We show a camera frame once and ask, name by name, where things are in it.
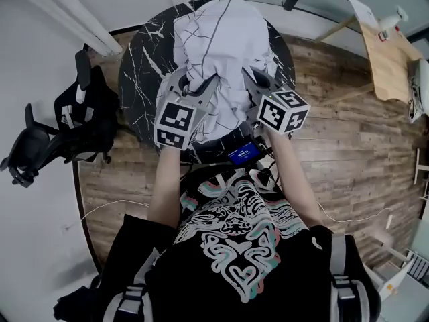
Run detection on black printed t-shirt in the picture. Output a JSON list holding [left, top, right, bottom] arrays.
[[53, 164, 383, 322]]

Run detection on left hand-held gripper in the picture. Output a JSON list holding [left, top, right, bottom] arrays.
[[154, 72, 221, 151]]

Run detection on grey backpack strap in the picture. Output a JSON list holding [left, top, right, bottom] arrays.
[[102, 246, 162, 322], [330, 235, 371, 322]]

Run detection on person's right forearm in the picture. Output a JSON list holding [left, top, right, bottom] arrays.
[[266, 129, 325, 229]]

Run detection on black office chair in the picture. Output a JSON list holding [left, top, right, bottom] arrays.
[[0, 44, 121, 189]]

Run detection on small blue-screen device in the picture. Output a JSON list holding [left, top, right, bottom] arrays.
[[227, 136, 274, 166]]

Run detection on white wall pipes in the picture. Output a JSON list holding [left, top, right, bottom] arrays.
[[5, 0, 124, 57]]

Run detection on white cabinet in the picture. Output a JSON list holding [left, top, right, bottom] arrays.
[[367, 239, 429, 322]]

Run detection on person's left forearm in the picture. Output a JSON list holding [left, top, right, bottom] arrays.
[[146, 144, 184, 230]]

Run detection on white paper sheet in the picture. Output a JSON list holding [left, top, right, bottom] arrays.
[[341, 0, 380, 30]]

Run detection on light wooden desk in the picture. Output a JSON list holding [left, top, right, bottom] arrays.
[[314, 11, 424, 103]]

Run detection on black marble round table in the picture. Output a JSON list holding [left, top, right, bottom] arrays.
[[117, 0, 296, 164]]

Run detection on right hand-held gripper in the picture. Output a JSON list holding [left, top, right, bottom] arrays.
[[241, 68, 312, 135]]

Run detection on white grid-lined tablecloth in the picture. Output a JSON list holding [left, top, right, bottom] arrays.
[[156, 0, 279, 144]]

